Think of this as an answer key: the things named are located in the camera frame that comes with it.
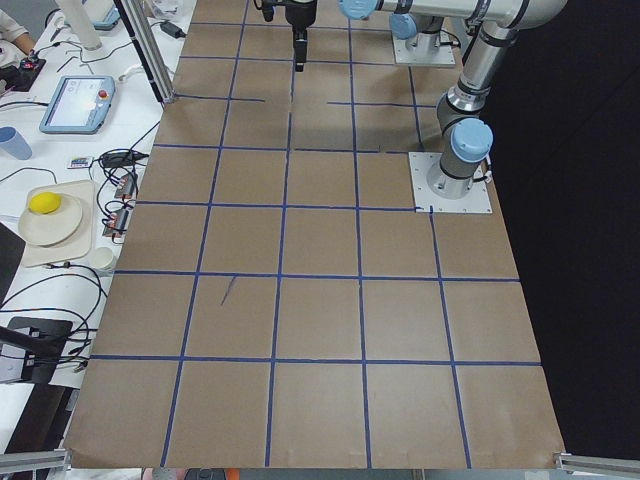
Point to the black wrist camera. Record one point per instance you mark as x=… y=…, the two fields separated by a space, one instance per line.
x=266 y=8

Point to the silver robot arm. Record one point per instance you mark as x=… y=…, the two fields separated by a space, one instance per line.
x=368 y=106
x=418 y=31

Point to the white paper cup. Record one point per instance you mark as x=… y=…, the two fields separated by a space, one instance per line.
x=103 y=260

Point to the black power adapter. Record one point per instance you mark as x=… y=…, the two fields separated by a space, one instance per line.
x=172 y=30

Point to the aluminium frame post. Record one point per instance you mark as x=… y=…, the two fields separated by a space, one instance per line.
x=140 y=33

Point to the light blue cup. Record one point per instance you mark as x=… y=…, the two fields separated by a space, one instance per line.
x=13 y=143

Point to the yellow lemon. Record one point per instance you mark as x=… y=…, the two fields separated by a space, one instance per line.
x=45 y=203

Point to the beige tray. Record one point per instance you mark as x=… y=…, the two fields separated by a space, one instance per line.
x=80 y=242

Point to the blue teach pendant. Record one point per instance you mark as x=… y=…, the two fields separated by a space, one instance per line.
x=79 y=105

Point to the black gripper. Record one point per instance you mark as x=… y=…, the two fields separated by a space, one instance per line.
x=299 y=16

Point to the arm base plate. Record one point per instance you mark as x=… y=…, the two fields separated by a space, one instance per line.
x=435 y=192
x=429 y=50

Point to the beige plate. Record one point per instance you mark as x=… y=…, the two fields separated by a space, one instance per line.
x=50 y=229

